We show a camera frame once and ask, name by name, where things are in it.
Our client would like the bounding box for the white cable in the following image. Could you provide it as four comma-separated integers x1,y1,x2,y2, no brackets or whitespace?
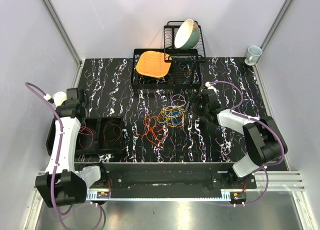
170,94,187,108

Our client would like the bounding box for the pink cable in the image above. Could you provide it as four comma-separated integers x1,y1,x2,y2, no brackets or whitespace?
78,124,96,150

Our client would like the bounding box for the brown cable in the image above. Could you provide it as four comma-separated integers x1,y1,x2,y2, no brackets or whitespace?
102,123,122,149

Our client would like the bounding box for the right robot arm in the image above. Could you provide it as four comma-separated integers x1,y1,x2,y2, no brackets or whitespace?
185,89,288,188

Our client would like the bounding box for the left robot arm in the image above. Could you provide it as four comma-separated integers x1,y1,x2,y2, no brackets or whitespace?
35,88,108,209

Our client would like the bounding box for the black dish rack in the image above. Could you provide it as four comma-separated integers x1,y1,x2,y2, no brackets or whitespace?
130,21,206,91

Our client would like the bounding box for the black sorting bin middle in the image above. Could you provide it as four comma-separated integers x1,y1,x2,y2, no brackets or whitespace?
75,118,98,155

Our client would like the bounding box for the black sorting bin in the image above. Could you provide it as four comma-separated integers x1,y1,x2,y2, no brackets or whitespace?
98,117,124,155
45,119,56,156
75,118,98,155

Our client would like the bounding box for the black sorting bin left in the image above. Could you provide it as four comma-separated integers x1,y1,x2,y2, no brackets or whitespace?
45,119,56,156

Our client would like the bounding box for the black sorting bin right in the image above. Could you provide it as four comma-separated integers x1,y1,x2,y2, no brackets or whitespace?
98,117,124,155

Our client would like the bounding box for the green white bowl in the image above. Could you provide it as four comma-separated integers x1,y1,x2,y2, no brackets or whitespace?
174,19,201,50

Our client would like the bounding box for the white mug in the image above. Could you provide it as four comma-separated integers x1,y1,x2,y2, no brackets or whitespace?
244,46,263,66

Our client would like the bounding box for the blue cable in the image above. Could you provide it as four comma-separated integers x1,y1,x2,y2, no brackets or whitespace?
163,110,185,124

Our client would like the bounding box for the yellow cable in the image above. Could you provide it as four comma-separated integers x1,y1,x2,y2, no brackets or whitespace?
158,106,187,128

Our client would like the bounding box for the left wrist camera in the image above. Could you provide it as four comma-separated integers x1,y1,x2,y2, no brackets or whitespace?
43,91,67,107

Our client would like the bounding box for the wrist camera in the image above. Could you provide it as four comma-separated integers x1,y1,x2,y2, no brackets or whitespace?
43,91,67,107
205,82,219,93

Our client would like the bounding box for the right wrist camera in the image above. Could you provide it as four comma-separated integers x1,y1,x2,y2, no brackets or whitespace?
205,82,219,93

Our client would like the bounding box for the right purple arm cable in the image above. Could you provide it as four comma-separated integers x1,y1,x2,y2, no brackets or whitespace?
207,81,286,206

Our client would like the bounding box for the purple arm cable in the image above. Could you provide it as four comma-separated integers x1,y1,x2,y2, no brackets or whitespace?
24,82,106,228
207,81,286,206

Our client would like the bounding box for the orange cable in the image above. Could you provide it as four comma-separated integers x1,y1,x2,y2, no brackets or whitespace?
136,111,168,147

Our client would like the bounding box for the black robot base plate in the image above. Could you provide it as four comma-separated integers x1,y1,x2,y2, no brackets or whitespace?
96,162,257,190

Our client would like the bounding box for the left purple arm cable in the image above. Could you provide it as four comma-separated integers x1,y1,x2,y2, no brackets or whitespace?
24,82,106,228

